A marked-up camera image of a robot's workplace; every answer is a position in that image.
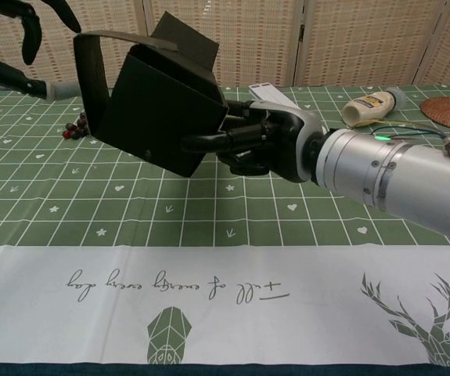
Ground green white deer tablecloth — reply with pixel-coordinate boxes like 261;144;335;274
0;84;450;367

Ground thin coloured wrist wires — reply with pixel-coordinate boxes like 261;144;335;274
351;119;450;144

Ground dark red grape bunch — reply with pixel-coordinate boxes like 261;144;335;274
62;111;92;141

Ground black foldable cardboard box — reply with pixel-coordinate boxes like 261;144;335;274
72;10;229;179

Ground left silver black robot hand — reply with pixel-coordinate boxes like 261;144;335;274
0;0;83;101

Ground bamboo folding screen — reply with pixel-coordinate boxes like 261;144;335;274
0;0;450;93

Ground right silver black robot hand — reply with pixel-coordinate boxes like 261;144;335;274
180;99;326;185

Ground white folding laptop stand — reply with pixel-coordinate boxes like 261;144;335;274
247;82;300;109

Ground cream mayonnaise squeeze bottle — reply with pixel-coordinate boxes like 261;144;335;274
342;87;405;128

